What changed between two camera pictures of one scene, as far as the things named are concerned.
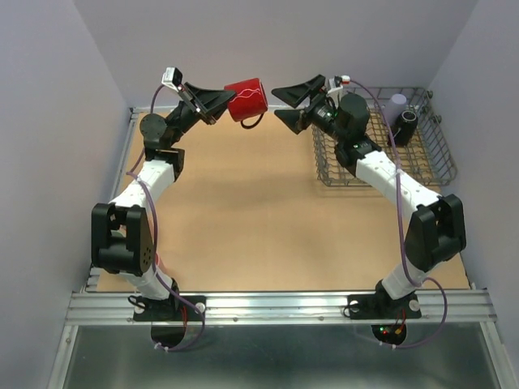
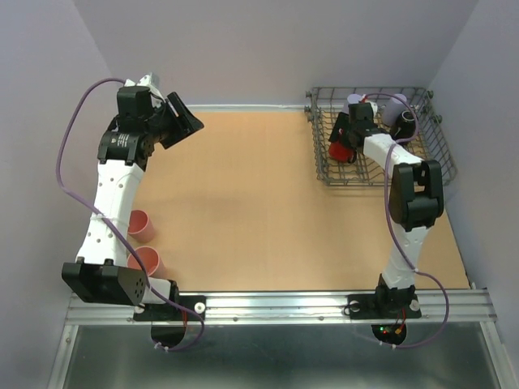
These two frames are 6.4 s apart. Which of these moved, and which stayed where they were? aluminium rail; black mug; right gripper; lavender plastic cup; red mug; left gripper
Moved: right gripper; left gripper; red mug
Stayed: aluminium rail; black mug; lavender plastic cup
